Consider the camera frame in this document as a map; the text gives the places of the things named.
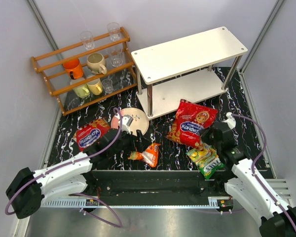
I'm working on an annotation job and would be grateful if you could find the clear glass top right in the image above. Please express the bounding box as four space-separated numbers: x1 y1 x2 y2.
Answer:
107 22 120 41

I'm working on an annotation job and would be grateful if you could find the beige mug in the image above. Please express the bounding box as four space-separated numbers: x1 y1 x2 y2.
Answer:
87 53 108 75

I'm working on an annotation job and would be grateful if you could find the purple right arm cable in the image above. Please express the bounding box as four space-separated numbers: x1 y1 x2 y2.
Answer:
230 113 296 237

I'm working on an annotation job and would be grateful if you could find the orange mug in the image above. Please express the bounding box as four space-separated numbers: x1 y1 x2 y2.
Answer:
63 59 84 79

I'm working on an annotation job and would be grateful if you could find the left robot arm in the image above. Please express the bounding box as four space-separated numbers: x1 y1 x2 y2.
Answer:
5 128 150 219

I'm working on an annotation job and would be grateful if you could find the yellow mug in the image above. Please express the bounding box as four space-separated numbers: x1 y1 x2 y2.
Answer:
87 79 103 95

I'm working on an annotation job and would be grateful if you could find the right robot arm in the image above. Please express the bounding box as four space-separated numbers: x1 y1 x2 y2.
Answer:
200 122 296 237

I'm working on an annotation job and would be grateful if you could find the orange candy bag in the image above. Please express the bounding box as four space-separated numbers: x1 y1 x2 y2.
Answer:
128 143 160 168

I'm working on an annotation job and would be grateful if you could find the clear glass shelf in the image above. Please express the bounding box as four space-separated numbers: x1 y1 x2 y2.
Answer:
102 79 114 94
107 46 123 67

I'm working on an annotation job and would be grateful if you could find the clear glass top left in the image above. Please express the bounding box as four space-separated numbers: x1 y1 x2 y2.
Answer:
80 31 95 50

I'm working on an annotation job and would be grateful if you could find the pink round plate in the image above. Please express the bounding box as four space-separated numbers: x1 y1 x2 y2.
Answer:
111 108 149 136

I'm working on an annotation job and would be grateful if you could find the yellow green Fox's bag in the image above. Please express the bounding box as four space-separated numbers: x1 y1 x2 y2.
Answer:
186 143 224 180

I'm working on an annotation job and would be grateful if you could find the red candy bag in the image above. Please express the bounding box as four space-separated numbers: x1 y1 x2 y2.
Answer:
166 99 218 150
73 118 111 151

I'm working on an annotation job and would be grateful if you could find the clear glass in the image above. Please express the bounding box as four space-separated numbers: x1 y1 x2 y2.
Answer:
80 31 95 50
107 22 120 41

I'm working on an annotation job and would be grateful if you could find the clear glass middle shelf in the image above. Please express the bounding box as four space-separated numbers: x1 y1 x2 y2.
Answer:
107 46 123 67

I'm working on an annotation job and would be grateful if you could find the light green mug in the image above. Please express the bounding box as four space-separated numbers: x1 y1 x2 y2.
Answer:
73 84 90 99

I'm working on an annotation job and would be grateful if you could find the wooden cup rack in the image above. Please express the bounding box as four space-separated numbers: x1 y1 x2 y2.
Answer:
31 27 137 116

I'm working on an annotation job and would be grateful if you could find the clear glass bottom shelf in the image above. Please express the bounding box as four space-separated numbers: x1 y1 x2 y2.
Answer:
102 79 114 94

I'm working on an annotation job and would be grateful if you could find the white two-tier shelf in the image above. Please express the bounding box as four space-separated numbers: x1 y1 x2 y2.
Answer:
131 26 248 119

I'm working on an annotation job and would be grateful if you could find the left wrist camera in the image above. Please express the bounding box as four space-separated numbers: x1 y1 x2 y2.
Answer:
118 115 133 134

